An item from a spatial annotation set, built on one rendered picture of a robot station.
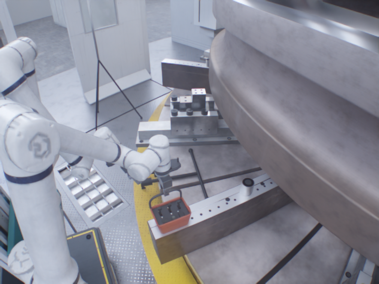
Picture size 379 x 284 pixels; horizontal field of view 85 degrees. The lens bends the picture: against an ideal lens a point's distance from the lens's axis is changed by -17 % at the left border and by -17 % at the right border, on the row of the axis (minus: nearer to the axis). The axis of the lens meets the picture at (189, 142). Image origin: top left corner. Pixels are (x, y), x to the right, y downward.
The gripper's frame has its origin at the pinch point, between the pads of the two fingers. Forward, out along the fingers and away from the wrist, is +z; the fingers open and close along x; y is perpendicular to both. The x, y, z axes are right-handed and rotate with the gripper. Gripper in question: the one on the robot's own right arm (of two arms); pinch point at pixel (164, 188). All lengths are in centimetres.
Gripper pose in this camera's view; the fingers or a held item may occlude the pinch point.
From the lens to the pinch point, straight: 129.5
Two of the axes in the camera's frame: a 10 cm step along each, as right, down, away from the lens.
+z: 0.0, 7.6, 6.5
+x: 4.3, 5.8, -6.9
